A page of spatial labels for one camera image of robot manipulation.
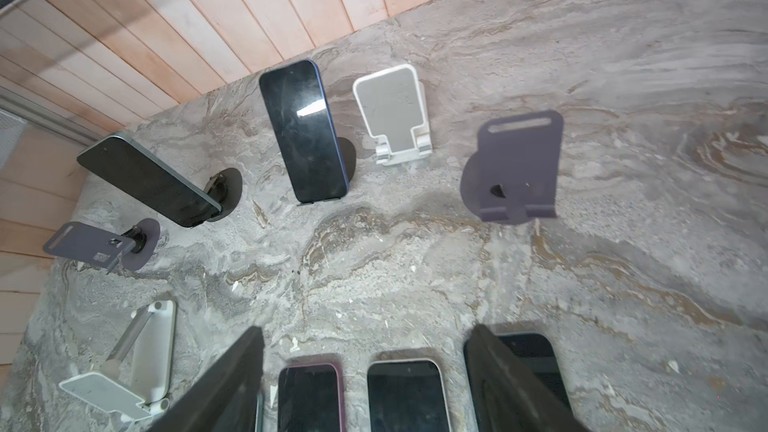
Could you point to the white wire mesh shelf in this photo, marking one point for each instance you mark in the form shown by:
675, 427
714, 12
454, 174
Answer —
12, 128

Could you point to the blue phone reflective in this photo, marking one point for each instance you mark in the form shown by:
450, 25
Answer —
298, 111

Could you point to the purple round phone stand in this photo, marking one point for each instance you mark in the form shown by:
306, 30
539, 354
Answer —
512, 177

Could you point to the purple phone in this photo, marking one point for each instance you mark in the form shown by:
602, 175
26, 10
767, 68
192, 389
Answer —
310, 398

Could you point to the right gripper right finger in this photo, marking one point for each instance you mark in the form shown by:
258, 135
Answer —
506, 395

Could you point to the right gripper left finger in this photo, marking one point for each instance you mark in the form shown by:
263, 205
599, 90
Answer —
225, 397

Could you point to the black phone round stand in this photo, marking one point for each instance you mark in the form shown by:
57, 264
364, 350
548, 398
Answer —
537, 354

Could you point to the grey round stand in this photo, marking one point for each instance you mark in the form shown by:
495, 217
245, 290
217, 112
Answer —
104, 249

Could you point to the white phone stand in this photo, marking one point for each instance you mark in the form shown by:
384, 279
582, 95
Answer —
393, 106
134, 380

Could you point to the dark stand behind back-left phone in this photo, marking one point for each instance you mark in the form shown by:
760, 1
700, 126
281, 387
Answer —
225, 188

